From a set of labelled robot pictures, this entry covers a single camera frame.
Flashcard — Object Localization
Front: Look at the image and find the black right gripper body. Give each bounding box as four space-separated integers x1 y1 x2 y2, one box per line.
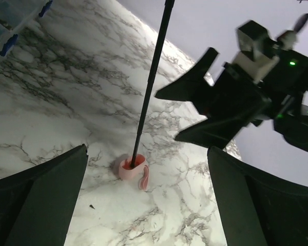
192 48 308 128

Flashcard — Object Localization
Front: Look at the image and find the clear plastic organizer box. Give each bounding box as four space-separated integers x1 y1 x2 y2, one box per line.
0 0 53 57

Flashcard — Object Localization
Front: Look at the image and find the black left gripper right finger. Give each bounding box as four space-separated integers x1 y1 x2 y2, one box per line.
207 147 308 246

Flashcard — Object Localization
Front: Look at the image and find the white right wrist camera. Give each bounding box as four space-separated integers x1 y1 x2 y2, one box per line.
232 20 280 84

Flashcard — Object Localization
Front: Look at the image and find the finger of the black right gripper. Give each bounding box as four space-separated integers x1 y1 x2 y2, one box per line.
155 47 219 101
175 117 246 149

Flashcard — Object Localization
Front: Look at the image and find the pink folding umbrella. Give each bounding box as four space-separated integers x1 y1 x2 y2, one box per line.
118 0 176 191

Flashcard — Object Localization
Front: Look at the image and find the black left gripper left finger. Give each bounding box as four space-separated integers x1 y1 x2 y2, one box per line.
0 145 88 246

